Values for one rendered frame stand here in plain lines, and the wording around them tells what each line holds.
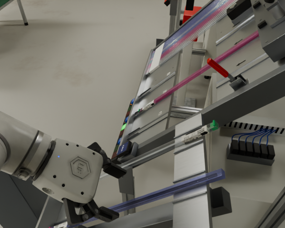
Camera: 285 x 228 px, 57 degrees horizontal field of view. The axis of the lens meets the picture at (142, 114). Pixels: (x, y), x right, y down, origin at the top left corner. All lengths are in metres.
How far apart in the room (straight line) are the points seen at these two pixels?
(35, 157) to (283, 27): 0.53
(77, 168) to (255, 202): 0.68
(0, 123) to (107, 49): 2.41
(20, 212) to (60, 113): 1.02
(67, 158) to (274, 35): 0.47
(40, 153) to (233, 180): 0.72
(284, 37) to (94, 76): 2.00
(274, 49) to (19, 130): 0.51
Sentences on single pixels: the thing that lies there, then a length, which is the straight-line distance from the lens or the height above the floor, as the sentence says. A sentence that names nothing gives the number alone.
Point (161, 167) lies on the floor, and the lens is 1.73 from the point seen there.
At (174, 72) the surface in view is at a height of 0.86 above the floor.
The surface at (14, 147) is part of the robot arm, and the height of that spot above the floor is 1.12.
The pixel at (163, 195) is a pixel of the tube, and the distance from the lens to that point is 0.51.
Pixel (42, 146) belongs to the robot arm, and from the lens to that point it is 0.46.
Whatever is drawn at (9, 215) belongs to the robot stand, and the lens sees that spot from 1.34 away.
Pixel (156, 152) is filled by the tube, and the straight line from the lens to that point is 0.58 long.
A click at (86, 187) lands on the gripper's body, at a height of 1.03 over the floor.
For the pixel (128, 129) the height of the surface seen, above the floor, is 0.73.
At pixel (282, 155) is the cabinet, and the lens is 1.14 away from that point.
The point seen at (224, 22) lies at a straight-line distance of 1.01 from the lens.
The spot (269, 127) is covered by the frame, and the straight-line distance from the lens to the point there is 1.17.
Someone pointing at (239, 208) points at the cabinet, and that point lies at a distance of 1.04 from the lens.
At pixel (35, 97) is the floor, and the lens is 2.35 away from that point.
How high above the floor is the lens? 1.43
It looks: 45 degrees down
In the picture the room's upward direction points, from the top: straight up
